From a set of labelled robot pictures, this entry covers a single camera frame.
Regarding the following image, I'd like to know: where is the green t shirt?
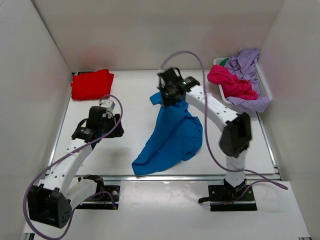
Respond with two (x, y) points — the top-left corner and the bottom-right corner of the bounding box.
(219, 58), (229, 67)

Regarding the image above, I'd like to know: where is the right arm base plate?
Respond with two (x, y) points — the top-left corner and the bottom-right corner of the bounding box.
(198, 185), (258, 212)

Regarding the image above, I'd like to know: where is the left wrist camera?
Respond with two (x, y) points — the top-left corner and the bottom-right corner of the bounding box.
(99, 99), (116, 112)

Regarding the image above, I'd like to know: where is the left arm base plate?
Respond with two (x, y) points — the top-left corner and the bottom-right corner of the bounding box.
(76, 183), (121, 211)

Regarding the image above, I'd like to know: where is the lavender t shirt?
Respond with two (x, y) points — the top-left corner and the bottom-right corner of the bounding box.
(224, 49), (271, 113)

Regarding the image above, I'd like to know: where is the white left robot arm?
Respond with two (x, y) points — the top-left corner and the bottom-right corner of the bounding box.
(26, 100), (124, 229)

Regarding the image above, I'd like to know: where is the blue t shirt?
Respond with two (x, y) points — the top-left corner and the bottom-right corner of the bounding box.
(131, 92), (203, 177)

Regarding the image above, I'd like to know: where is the white plastic basket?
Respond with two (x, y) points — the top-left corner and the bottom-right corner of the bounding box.
(218, 62), (272, 112)

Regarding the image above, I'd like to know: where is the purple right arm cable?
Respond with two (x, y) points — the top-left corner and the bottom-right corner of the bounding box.
(159, 50), (289, 207)

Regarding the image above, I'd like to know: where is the pink t shirt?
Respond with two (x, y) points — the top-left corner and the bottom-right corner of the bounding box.
(207, 64), (258, 101)

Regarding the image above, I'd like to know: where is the aluminium table edge rail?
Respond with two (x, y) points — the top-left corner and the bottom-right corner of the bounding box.
(44, 69), (281, 182)

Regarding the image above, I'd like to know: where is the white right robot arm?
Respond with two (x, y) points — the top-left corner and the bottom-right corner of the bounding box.
(157, 67), (252, 200)

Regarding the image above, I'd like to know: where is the red folded t shirt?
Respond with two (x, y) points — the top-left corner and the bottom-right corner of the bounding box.
(70, 69), (114, 101)

